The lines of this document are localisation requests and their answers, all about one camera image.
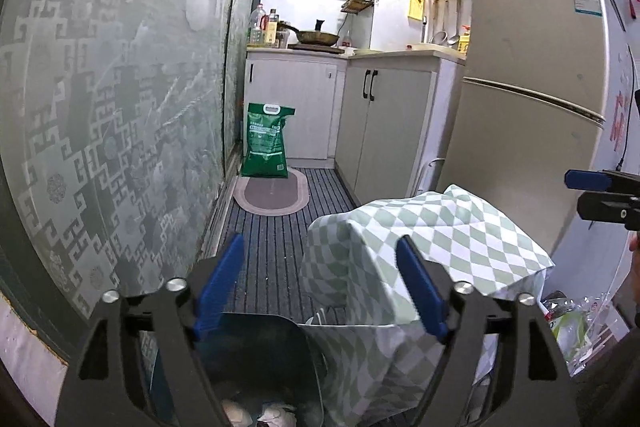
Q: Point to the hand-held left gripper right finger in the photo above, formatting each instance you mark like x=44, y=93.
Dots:
x=421, y=292

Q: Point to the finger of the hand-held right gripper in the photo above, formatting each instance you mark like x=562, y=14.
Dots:
x=607, y=207
x=587, y=178

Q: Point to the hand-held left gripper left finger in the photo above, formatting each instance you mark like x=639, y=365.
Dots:
x=220, y=282

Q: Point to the dark blue trash bin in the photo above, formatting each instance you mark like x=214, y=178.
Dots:
x=260, y=357

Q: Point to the grey striped floor rug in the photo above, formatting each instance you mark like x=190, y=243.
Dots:
x=280, y=257

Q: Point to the green checked tablecloth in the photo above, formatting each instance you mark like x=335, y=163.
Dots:
x=450, y=227

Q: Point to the beige refrigerator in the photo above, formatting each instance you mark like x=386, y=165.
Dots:
x=520, y=147

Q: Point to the oval pink floor mat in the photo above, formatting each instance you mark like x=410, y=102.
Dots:
x=272, y=194

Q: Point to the clear plastic bag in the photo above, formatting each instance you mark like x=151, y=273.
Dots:
x=575, y=327

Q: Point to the green rice bag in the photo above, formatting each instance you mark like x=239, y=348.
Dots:
x=265, y=142

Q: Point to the white stove cabinet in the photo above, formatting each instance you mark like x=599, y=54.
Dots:
x=295, y=107

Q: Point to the metal ladle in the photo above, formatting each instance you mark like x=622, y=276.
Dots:
x=453, y=39

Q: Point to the metal skimmer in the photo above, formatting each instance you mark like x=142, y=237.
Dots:
x=438, y=38

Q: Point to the black induction cooktop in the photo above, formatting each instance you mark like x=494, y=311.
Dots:
x=320, y=49

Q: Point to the large clear oil bottle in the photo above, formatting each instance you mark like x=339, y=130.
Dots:
x=257, y=29

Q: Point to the yellow label sauce bottle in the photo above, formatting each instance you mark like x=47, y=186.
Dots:
x=272, y=29

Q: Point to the brass frying pan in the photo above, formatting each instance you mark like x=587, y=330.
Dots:
x=317, y=38

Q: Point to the white metal tube frame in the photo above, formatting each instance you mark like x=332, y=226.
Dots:
x=429, y=172

